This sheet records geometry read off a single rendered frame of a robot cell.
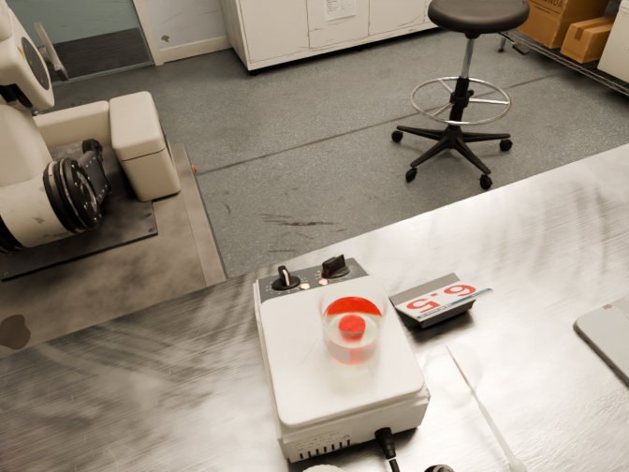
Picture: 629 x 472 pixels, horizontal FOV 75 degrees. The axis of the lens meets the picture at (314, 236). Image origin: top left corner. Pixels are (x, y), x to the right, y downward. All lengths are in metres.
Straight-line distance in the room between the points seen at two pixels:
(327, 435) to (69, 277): 0.97
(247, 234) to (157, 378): 1.22
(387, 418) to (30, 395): 0.37
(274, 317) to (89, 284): 0.85
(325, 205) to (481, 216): 1.18
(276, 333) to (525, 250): 0.35
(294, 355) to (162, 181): 0.99
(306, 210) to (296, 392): 1.41
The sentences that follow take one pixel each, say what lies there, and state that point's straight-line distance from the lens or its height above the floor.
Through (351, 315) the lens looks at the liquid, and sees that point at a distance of 0.33.
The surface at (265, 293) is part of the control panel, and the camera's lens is 0.45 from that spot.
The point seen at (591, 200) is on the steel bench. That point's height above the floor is 0.75.
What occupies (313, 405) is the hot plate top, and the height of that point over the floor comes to 0.84.
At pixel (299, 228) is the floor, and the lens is 1.65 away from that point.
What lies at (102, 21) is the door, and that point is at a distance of 3.20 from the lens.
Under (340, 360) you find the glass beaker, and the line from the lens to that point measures 0.33.
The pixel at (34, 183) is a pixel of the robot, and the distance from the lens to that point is 1.05.
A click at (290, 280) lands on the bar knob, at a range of 0.44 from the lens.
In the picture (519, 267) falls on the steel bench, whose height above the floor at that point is 0.75.
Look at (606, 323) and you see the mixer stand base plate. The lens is 0.54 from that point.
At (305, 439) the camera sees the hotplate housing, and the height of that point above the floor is 0.81.
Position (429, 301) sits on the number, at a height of 0.77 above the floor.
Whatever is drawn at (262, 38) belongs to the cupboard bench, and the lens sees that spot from 2.74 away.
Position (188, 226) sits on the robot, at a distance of 1.22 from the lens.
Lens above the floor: 1.16
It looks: 46 degrees down
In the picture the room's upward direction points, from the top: 6 degrees counter-clockwise
